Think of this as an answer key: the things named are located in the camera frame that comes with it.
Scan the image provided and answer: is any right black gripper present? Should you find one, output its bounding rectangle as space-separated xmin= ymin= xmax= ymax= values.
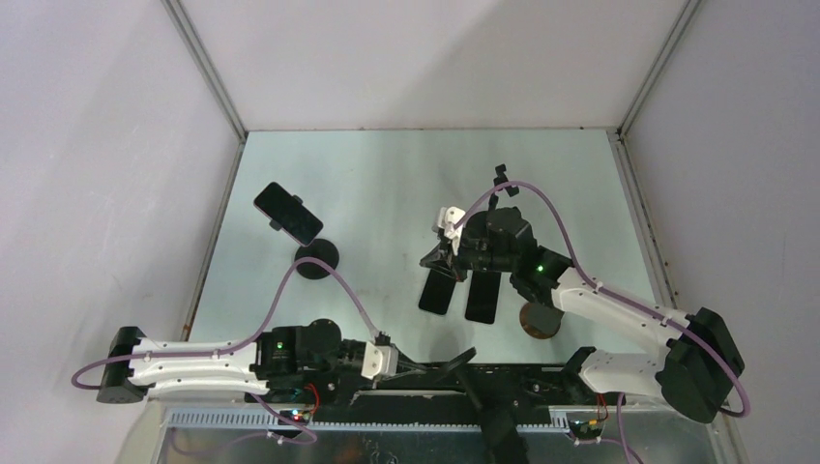
xmin=421 ymin=229 xmax=516 ymax=284

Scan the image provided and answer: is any teal blue phone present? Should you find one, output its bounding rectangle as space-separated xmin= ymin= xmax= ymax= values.
xmin=418 ymin=271 xmax=457 ymax=316

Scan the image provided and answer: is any black phone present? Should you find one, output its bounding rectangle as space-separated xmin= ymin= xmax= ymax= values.
xmin=465 ymin=271 xmax=501 ymax=325

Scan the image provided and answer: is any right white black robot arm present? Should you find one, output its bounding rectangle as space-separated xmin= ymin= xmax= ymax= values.
xmin=420 ymin=207 xmax=745 ymax=423

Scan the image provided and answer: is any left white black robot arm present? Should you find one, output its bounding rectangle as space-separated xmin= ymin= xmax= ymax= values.
xmin=96 ymin=319 xmax=435 ymax=404

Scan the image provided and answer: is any brown base phone stand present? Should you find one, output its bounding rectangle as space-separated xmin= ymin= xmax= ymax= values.
xmin=519 ymin=303 xmax=564 ymax=340

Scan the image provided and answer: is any right small circuit board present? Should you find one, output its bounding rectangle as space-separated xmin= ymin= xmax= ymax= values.
xmin=570 ymin=420 xmax=605 ymax=444

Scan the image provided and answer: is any small circuit board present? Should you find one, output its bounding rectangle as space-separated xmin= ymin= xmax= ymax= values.
xmin=277 ymin=409 xmax=312 ymax=427
xmin=570 ymin=420 xmax=605 ymax=444

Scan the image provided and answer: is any left small circuit board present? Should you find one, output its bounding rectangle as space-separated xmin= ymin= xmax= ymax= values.
xmin=277 ymin=409 xmax=312 ymax=427

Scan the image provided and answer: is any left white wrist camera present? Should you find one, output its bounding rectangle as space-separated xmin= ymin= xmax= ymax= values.
xmin=361 ymin=333 xmax=399 ymax=380

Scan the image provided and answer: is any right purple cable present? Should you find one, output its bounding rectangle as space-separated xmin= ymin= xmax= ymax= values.
xmin=448 ymin=180 xmax=752 ymax=464

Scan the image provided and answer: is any purple cable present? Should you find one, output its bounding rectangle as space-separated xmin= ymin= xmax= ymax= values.
xmin=70 ymin=256 xmax=386 ymax=447
xmin=448 ymin=180 xmax=752 ymax=464

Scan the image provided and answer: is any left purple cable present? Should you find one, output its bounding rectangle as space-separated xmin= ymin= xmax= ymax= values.
xmin=70 ymin=256 xmax=386 ymax=447

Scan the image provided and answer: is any black front mounting rail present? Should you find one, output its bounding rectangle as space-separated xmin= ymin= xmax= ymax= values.
xmin=261 ymin=363 xmax=618 ymax=429

